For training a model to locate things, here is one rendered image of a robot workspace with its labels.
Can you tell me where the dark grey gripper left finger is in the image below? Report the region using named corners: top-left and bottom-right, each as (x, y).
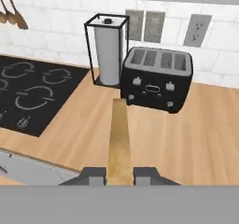
top-left (60, 166), bottom-right (108, 187)

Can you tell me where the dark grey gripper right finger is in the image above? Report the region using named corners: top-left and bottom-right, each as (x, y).
top-left (133, 166), bottom-right (181, 187)

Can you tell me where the black four-slot toaster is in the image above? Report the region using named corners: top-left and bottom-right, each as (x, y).
top-left (119, 46), bottom-right (194, 115)

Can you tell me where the black glass hob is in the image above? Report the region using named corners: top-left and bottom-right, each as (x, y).
top-left (0, 55), bottom-right (91, 138)

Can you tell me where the white paper towel roll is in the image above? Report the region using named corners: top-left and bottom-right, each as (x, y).
top-left (91, 16), bottom-right (127, 87)

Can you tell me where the brown hanging wooden spoon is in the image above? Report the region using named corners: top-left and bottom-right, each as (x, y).
top-left (2, 0), bottom-right (30, 31)
top-left (0, 0), bottom-right (8, 25)

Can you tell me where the black wire towel holder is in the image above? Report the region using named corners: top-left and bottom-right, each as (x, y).
top-left (83, 12), bottom-right (131, 90)

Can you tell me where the grey wall switch plate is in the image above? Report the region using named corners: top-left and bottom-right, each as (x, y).
top-left (125, 9), bottom-right (145, 42)
top-left (143, 10), bottom-right (166, 44)

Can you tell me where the grey wall socket plate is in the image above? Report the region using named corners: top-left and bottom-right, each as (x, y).
top-left (183, 13), bottom-right (213, 49)

